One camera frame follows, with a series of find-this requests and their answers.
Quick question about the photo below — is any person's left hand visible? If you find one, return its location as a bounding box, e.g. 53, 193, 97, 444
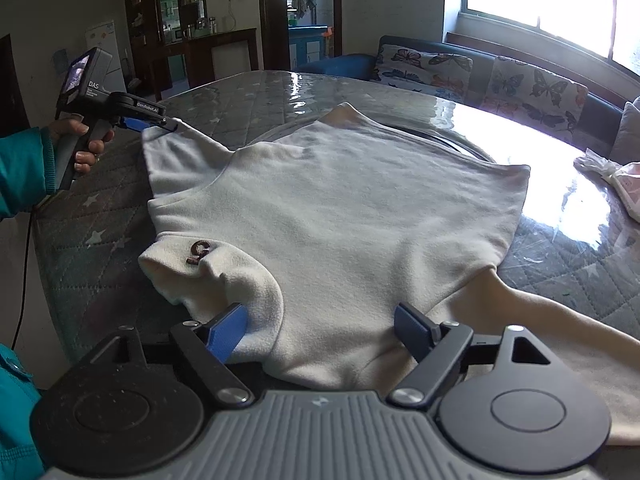
47, 114, 115, 177

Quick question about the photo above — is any white fleece sweater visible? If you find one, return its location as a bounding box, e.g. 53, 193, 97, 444
137, 101, 640, 447

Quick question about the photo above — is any person's left forearm teal sleeve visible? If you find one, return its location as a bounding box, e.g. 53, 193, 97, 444
0, 126, 57, 221

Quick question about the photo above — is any large butterfly print cushion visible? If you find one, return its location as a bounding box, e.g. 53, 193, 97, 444
482, 55, 591, 144

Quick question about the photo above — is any window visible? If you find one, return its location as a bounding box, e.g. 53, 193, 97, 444
464, 0, 640, 77

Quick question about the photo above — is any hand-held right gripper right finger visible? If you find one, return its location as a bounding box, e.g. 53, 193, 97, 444
388, 302, 554, 409

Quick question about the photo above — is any small butterfly print cushion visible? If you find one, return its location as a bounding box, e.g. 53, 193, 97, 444
372, 42, 474, 107

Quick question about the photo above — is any person's teal jacket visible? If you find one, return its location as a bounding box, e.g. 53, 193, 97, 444
0, 342, 50, 480

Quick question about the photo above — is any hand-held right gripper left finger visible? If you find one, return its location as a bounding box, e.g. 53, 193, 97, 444
98, 302, 256, 409

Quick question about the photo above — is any blue sofa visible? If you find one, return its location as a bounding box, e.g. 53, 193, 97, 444
295, 35, 640, 163

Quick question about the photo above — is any grey quilted star tablecloth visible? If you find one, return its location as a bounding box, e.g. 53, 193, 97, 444
31, 70, 640, 367

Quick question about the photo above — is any black cable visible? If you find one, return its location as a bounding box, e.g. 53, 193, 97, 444
10, 204, 35, 352

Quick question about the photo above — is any blue low cabinet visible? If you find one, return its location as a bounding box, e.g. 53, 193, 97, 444
288, 24, 335, 70

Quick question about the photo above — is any pink cloth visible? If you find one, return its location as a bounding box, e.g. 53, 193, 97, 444
612, 160, 640, 223

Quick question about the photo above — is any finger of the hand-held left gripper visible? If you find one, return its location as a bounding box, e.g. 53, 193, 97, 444
120, 114, 180, 134

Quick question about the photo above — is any grey cushion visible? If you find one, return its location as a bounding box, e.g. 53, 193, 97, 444
609, 95, 640, 167

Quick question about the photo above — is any dark wooden cabinet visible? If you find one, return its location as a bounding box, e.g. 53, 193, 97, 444
123, 0, 259, 103

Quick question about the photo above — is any white refrigerator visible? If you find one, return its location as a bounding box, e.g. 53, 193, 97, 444
84, 20, 127, 95

